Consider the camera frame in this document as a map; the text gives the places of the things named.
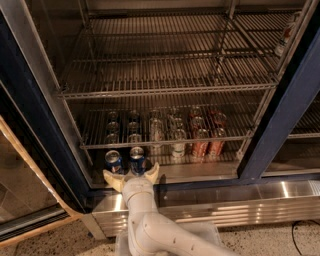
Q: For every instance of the lower wire fridge shelf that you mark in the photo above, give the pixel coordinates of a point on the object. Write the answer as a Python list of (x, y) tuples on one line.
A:
[(158, 126)]

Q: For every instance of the wire fridge shelf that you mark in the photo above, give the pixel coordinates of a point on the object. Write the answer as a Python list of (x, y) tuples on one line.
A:
[(174, 54), (158, 126)]

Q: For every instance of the red soda can right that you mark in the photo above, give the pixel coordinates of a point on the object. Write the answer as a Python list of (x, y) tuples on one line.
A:
[(216, 146)]

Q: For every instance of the blue fridge centre post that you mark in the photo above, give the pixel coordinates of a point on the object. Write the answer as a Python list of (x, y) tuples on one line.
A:
[(296, 91)]

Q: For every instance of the upper wire fridge shelf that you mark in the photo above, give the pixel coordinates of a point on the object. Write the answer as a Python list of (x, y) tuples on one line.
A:
[(174, 54)]

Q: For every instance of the red soda can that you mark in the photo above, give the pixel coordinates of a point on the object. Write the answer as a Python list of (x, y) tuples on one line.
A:
[(201, 143), (216, 146)]

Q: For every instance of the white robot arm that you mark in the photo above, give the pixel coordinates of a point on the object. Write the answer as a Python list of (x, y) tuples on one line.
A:
[(149, 231)]

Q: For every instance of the blue pepsi can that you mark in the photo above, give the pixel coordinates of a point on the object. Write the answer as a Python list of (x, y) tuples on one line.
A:
[(137, 161), (113, 161)]

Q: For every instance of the clear plastic bin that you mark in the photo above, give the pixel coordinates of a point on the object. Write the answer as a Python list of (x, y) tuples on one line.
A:
[(206, 231)]

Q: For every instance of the red soda can left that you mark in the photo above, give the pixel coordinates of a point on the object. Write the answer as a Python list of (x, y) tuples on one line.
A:
[(201, 143)]

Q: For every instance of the white green soda can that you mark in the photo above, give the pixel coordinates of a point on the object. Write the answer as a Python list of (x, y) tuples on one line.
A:
[(178, 148)]

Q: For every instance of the steel fridge base panel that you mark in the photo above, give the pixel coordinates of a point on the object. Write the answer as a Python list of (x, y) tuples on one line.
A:
[(225, 206)]

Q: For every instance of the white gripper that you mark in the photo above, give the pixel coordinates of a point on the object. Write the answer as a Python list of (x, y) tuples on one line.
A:
[(137, 185)]

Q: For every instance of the clear bottle on shelf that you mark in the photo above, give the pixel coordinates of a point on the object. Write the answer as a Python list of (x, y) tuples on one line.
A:
[(286, 34)]

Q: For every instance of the glass fridge door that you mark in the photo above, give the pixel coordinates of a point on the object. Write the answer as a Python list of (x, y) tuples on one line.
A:
[(31, 200)]

